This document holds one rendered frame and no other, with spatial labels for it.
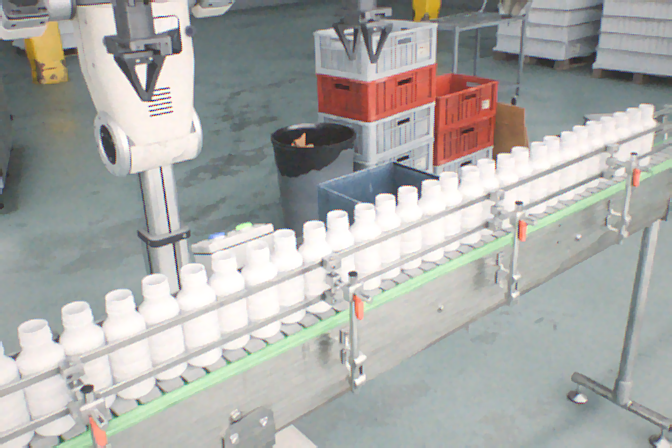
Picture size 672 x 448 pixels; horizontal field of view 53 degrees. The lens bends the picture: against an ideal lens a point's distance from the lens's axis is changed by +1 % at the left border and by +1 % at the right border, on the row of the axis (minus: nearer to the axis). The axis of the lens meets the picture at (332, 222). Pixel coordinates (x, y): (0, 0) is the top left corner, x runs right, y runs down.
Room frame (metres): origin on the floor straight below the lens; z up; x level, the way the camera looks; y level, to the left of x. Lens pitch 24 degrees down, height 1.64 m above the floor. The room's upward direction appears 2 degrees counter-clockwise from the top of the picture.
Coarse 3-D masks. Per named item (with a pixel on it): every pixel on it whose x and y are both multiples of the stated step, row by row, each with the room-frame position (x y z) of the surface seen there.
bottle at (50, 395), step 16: (32, 320) 0.77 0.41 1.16; (32, 336) 0.74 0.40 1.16; (48, 336) 0.76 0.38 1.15; (32, 352) 0.74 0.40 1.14; (48, 352) 0.75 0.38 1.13; (32, 368) 0.73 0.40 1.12; (48, 368) 0.74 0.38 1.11; (48, 384) 0.73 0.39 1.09; (64, 384) 0.75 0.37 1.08; (32, 400) 0.73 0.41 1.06; (48, 400) 0.73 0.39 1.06; (64, 400) 0.74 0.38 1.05; (32, 416) 0.74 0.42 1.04; (64, 416) 0.74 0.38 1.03; (48, 432) 0.73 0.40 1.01; (64, 432) 0.74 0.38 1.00
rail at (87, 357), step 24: (552, 168) 1.44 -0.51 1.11; (432, 216) 1.19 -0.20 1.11; (504, 216) 1.34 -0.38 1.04; (384, 240) 1.11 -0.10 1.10; (456, 240) 1.24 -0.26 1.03; (312, 264) 1.01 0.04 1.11; (264, 288) 0.95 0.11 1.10; (336, 288) 1.04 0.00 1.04; (192, 312) 0.86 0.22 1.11; (288, 312) 0.97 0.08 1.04; (144, 336) 0.82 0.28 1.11; (240, 336) 0.91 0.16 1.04; (24, 384) 0.71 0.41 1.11; (120, 384) 0.79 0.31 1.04; (24, 432) 0.70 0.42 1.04
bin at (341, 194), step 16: (352, 176) 1.89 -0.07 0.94; (368, 176) 1.93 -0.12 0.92; (384, 176) 1.98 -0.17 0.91; (400, 176) 1.97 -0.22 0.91; (416, 176) 1.92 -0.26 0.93; (432, 176) 1.87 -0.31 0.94; (320, 192) 1.80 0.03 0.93; (336, 192) 1.75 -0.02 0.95; (352, 192) 1.89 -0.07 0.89; (368, 192) 1.93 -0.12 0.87; (384, 192) 1.98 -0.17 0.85; (320, 208) 1.80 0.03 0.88; (336, 208) 1.75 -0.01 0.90; (352, 208) 1.69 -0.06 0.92; (352, 224) 1.69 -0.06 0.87
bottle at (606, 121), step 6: (606, 120) 1.64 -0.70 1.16; (612, 120) 1.63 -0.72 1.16; (606, 126) 1.63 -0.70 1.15; (612, 126) 1.63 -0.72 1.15; (606, 132) 1.63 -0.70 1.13; (612, 132) 1.63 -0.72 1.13; (606, 138) 1.62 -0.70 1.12; (612, 138) 1.62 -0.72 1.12; (606, 156) 1.62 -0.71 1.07; (600, 168) 1.62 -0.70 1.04; (606, 168) 1.62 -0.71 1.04; (600, 180) 1.62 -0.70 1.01; (606, 180) 1.62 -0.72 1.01
